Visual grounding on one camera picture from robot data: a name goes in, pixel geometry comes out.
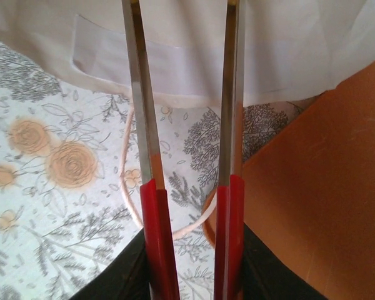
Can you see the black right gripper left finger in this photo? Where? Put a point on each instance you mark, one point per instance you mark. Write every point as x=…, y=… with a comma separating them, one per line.
x=125, y=272

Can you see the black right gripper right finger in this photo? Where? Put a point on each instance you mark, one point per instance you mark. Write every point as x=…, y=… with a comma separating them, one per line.
x=268, y=275

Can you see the paper bag with animal print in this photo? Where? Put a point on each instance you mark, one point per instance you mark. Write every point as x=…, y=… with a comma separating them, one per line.
x=206, y=47

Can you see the floral patterned table cover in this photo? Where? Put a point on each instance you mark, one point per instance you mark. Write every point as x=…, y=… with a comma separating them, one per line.
x=65, y=203

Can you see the brown rectangular tray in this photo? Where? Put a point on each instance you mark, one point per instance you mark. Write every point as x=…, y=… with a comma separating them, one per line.
x=315, y=187

